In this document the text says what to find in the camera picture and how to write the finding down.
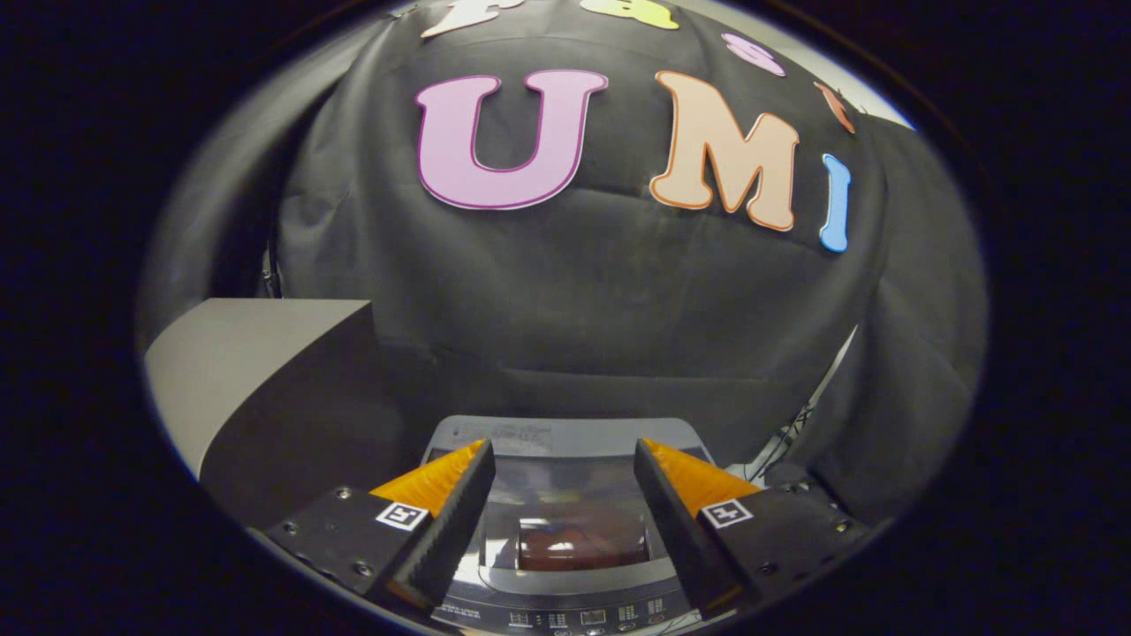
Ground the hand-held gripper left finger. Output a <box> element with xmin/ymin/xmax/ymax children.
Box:
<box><xmin>265</xmin><ymin>439</ymin><xmax>497</xmax><ymax>610</ymax></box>

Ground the black backdrop cloth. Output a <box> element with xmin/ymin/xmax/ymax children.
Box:
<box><xmin>137</xmin><ymin>0</ymin><xmax>989</xmax><ymax>522</ymax></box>

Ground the grey cabinet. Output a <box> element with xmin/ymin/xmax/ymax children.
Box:
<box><xmin>144</xmin><ymin>299</ymin><xmax>425</xmax><ymax>531</ymax></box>

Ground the grey washing machine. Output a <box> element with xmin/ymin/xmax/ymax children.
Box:
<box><xmin>424</xmin><ymin>415</ymin><xmax>718</xmax><ymax>636</ymax></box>

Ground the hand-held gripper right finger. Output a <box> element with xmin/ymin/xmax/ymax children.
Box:
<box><xmin>634</xmin><ymin>437</ymin><xmax>871</xmax><ymax>615</ymax></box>

